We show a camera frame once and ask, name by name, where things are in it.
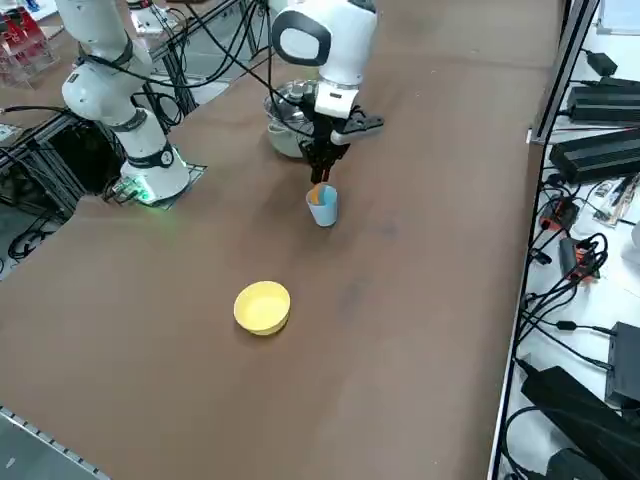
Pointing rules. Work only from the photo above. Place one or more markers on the grey table edge rail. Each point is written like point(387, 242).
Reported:
point(30, 435)

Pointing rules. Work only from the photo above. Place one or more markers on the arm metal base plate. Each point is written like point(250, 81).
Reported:
point(195, 172)

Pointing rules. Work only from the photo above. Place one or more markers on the black table frame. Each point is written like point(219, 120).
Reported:
point(75, 150)

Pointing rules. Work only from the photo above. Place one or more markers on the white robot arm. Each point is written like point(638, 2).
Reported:
point(340, 45)
point(150, 22)

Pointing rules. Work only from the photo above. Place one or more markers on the stainless steel pot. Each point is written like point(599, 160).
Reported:
point(285, 142)

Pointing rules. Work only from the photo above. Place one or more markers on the blue plastic cup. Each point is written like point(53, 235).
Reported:
point(325, 212)

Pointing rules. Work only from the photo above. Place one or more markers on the black box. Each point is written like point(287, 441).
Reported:
point(625, 365)

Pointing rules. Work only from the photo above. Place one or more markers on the glass pot lid with knob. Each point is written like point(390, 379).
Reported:
point(287, 100)

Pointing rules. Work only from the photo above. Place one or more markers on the red black power strip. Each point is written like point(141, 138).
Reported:
point(575, 262)
point(560, 215)

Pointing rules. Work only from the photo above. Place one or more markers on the yellow plastic bowl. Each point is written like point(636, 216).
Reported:
point(262, 310)

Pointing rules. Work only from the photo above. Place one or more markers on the small black power adapter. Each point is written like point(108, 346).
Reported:
point(602, 62)

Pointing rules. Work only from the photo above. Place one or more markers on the aluminium table post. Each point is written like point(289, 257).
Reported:
point(562, 75)

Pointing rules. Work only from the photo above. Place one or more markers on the clear acrylic shelf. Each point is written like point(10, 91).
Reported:
point(25, 60)

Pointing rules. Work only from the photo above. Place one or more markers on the black power brick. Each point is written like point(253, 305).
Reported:
point(605, 102)
point(575, 405)
point(595, 152)

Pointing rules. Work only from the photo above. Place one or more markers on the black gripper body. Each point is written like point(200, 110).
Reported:
point(327, 142)

